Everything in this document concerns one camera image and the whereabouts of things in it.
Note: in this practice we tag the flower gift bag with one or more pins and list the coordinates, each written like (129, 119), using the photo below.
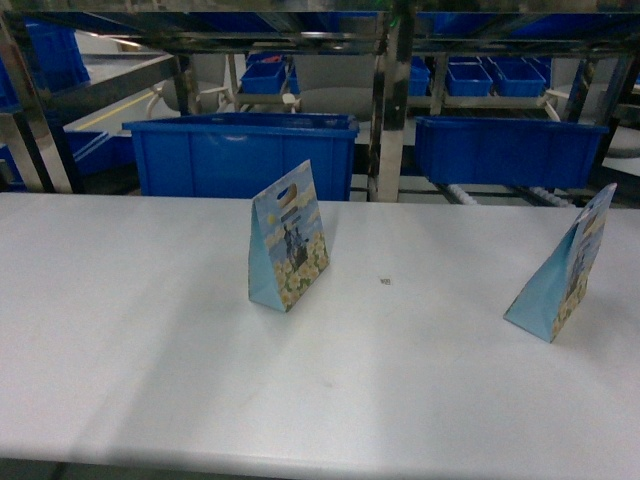
(555, 290)
(287, 250)

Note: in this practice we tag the big blue crate behind table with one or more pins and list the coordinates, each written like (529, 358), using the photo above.
(237, 155)

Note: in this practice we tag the right blue crate behind table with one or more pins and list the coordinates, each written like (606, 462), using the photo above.
(509, 152)

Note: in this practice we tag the small blue bin far shelf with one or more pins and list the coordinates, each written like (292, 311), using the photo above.
(468, 80)

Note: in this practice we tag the small blue bin far right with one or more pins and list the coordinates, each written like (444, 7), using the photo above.
(516, 79)

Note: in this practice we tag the steel rack post behind table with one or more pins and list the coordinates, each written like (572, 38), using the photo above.
(394, 46)

